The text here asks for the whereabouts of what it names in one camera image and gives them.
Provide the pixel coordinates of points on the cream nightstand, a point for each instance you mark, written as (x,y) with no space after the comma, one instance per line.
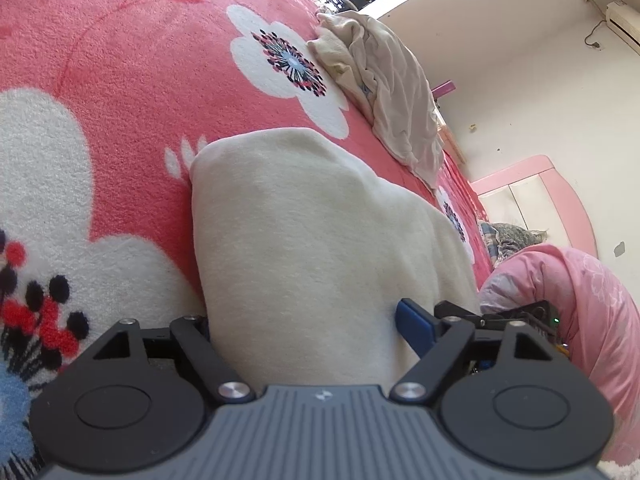
(450,135)

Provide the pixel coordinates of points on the grey-beige crumpled garment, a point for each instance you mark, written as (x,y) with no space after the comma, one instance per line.
(400,95)

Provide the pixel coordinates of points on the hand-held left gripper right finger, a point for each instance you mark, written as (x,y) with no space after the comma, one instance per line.
(415,322)

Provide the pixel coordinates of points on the red floral blanket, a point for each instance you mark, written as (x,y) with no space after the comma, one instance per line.
(125,75)

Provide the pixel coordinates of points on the purple box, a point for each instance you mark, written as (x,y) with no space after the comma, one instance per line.
(444,89)

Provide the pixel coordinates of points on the beige zip hoodie black trim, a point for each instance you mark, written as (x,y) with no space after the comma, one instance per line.
(310,240)

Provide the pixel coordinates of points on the grey patterned pillow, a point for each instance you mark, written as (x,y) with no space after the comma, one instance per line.
(515,242)

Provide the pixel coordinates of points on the pink headboard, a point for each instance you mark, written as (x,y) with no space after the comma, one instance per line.
(565,185)

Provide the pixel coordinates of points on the pink quilt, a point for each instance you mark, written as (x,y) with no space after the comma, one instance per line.
(590,320)

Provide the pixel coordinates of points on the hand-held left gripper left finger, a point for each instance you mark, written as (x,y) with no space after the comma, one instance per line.
(200,345)

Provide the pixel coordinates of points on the white air conditioner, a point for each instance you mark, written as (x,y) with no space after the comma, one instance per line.
(625,20)

